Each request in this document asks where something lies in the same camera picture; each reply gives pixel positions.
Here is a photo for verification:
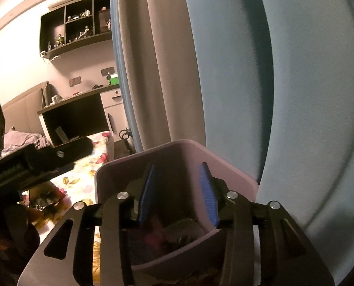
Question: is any purple plastic trash bin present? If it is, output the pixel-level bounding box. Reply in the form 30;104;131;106
95;139;258;285

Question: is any purple crumpled blanket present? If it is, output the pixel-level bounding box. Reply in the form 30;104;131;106
1;128;52;157

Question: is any black crumpled wrapper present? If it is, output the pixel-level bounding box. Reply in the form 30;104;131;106
28;181;66;215

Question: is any floral bed sheet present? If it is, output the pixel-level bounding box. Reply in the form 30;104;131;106
22;130;115;286

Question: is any grey upholstered headboard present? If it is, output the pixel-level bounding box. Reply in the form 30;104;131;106
2;81;51;135

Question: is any white drawer cabinet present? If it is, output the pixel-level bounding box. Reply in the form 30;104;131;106
100;88;129;142

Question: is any green and white box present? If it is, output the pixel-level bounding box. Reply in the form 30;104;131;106
107;73;119;85

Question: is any blue and grey curtain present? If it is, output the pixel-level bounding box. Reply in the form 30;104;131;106
110;0;354;285

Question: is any dark desk with white frame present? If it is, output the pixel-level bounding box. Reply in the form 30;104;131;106
38;85;120;145

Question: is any dark wall display shelf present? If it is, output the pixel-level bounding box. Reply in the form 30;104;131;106
39;0;112;60

